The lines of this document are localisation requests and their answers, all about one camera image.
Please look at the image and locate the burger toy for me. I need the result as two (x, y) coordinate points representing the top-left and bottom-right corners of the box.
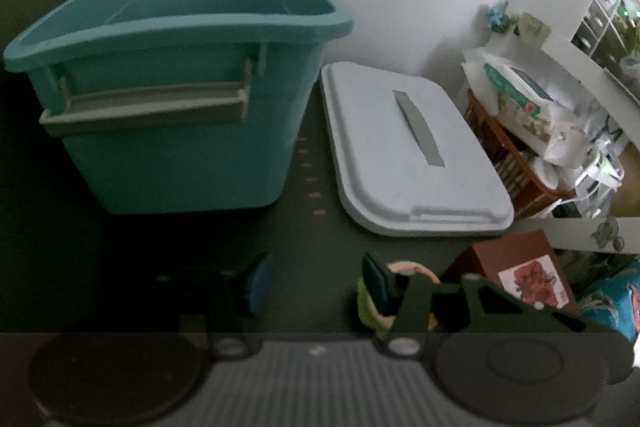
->
(356, 259), (442, 340)

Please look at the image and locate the teal printed blanket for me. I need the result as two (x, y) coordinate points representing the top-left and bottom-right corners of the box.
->
(575, 257), (640, 343)

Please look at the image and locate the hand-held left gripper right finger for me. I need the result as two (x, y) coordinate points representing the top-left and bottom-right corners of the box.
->
(360, 252), (588, 358)

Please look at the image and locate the white plastic bin lid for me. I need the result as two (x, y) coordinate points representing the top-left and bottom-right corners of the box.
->
(320, 61), (516, 238)

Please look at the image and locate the wet wipes packet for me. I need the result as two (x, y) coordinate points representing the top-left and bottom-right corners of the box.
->
(482, 63), (571, 142)

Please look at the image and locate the black desktop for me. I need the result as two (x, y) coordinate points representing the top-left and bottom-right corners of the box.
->
(0, 27), (551, 338)

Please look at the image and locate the blue flower decoration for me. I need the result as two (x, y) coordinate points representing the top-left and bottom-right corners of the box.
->
(482, 4), (521, 35)

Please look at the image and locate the brown slatted basket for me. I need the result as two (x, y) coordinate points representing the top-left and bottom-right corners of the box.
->
(462, 89), (576, 218)

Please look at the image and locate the red-brown gift box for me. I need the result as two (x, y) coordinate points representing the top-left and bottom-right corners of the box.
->
(440, 229), (581, 315)

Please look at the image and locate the white plastic packaging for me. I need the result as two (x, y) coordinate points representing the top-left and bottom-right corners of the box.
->
(542, 107), (628, 208)

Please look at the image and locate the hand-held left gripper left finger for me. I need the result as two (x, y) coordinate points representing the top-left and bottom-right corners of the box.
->
(150, 252), (276, 358)

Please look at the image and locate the small beige box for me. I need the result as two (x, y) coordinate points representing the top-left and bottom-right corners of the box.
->
(517, 12), (551, 42)

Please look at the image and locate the teal plastic bin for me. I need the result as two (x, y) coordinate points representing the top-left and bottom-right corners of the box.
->
(2, 0), (355, 215)

